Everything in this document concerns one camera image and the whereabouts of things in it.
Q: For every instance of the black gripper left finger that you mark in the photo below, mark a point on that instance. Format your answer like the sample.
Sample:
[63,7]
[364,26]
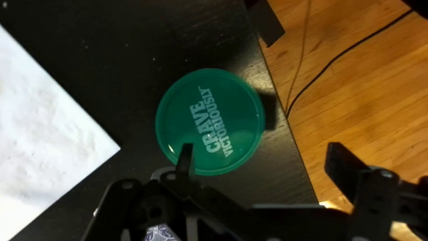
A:
[178,205]

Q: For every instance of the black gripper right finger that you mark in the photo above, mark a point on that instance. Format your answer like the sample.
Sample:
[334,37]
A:
[379,201]

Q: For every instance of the green plastic jar lid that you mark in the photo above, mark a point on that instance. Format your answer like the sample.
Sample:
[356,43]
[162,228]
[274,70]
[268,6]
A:
[209,121]

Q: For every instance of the white napkin with cereal pieces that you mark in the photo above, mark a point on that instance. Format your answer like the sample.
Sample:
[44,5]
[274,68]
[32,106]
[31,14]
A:
[40,148]

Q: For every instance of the black tripod stand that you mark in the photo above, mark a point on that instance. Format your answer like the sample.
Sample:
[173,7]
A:
[265,21]

